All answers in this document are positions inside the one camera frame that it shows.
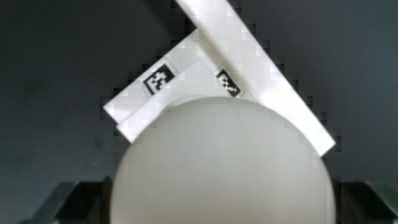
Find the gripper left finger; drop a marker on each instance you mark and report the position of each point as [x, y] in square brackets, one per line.
[77, 204]

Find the white lamp base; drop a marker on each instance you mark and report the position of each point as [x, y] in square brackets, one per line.
[187, 76]

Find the white lamp bulb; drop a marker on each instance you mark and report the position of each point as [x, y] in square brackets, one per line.
[222, 169]

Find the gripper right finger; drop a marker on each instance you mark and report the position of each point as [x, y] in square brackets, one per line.
[366, 203]

